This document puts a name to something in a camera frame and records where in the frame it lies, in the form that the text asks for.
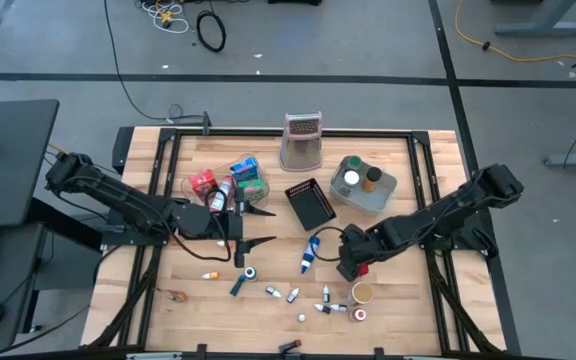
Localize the black plastic basket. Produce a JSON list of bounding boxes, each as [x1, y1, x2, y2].
[[283, 177, 338, 233]]

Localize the coiled black cable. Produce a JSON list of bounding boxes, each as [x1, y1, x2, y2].
[[195, 9, 228, 54]]

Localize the desk with grey legs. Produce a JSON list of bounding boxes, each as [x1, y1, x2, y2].
[[490, 0, 576, 39]]

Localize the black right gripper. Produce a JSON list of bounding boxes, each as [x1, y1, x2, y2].
[[336, 223, 388, 284]]

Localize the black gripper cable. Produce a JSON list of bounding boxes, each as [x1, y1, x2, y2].
[[311, 225, 349, 264], [170, 187, 234, 264]]

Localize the black aluminium table frame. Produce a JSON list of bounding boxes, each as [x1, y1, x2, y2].
[[85, 127, 508, 360]]

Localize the grey desk foot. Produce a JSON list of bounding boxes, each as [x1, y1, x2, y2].
[[542, 151, 576, 169]]

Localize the orange turmeric bottle black lid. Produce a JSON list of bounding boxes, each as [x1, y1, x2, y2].
[[361, 166, 384, 194]]

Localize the white and yellow cable bundle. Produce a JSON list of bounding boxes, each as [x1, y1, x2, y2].
[[140, 0, 190, 35]]

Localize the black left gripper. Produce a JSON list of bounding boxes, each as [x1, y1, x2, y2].
[[171, 186, 278, 270]]

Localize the yellow extension cable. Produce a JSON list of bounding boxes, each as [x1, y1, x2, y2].
[[454, 0, 576, 64]]

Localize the metal mesh basket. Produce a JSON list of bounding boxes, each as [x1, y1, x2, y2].
[[278, 110, 324, 173]]

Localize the teal tube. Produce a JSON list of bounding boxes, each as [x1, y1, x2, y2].
[[228, 274, 247, 298]]

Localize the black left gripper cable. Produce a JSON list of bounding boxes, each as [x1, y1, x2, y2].
[[170, 187, 234, 264]]

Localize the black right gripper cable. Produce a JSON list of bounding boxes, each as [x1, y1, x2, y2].
[[311, 225, 349, 264]]

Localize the grey plastic bin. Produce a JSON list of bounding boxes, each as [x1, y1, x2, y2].
[[328, 154, 399, 218]]

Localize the blue food colouring bottle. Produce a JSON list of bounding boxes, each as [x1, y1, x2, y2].
[[300, 235, 322, 275]]

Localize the clear plastic bin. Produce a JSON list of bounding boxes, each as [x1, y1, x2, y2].
[[181, 152, 272, 211]]

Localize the small blue carton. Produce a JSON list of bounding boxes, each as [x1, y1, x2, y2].
[[230, 156, 260, 182]]

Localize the tan lid spice jar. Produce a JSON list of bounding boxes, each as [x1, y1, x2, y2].
[[347, 280, 375, 307]]

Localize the small red carton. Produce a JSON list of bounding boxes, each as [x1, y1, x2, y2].
[[188, 168, 219, 197]]

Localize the long black floor cable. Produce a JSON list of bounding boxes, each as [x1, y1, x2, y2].
[[102, 0, 209, 126]]

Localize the small brown scrap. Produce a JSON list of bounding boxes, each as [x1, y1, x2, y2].
[[155, 287, 189, 305]]

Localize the red carton with grey side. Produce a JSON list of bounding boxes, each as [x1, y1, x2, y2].
[[209, 174, 235, 214]]

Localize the black side desk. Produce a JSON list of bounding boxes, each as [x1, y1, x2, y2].
[[0, 98, 61, 230]]

